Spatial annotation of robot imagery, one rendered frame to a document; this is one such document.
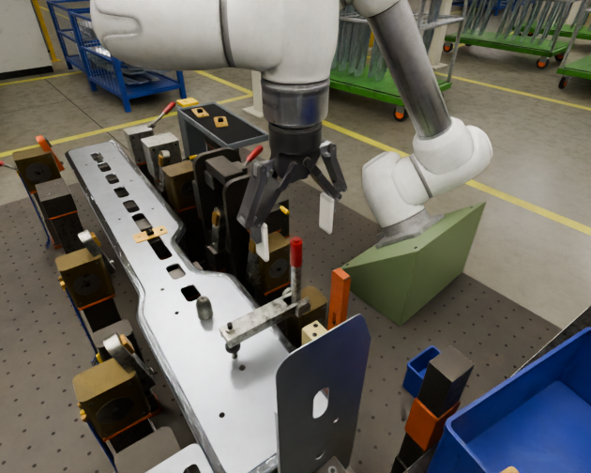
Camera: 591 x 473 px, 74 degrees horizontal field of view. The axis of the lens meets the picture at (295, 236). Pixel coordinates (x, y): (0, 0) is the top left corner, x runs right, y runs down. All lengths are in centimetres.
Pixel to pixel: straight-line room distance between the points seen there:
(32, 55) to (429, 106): 689
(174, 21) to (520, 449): 72
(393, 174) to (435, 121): 19
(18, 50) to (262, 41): 713
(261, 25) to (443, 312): 104
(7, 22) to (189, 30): 704
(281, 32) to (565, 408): 68
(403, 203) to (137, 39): 93
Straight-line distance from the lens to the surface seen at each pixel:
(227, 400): 72
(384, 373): 113
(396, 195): 126
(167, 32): 51
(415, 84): 115
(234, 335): 71
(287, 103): 52
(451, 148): 123
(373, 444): 103
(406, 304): 118
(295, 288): 73
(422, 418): 61
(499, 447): 71
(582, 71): 671
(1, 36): 752
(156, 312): 88
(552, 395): 79
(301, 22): 49
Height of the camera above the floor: 161
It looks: 37 degrees down
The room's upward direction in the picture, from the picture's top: straight up
